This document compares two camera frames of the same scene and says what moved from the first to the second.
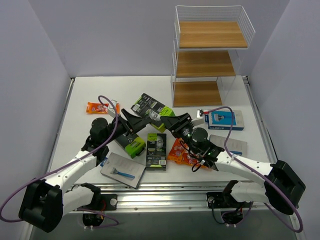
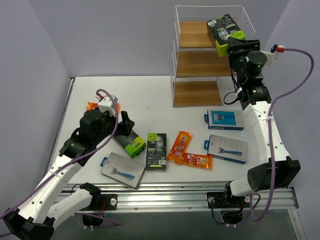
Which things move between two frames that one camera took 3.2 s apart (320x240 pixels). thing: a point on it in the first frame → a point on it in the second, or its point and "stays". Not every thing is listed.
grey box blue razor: (123, 170) stays
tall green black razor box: (146, 106) → (220, 29)
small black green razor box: (156, 154) stays
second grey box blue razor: (236, 147) stays
